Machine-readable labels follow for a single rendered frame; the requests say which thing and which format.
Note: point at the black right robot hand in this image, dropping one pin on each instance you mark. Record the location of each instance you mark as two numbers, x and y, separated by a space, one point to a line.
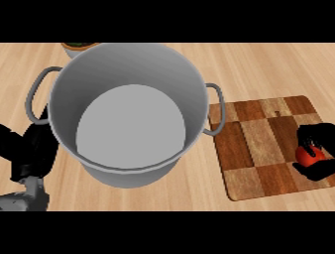
328 145

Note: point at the brown plant pot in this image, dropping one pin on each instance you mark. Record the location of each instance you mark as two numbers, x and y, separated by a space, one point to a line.
80 47

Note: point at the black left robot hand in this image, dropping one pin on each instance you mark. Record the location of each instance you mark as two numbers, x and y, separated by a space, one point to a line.
31 149

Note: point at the grey metal pot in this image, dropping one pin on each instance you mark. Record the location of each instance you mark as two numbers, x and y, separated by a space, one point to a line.
130 99

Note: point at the checkered wooden cutting board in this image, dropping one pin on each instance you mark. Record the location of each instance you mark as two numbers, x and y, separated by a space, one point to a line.
254 149

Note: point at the red tomato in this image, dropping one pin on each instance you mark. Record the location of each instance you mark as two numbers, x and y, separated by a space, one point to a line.
308 158

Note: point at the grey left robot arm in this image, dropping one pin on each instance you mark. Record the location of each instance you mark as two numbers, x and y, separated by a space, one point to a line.
21 196

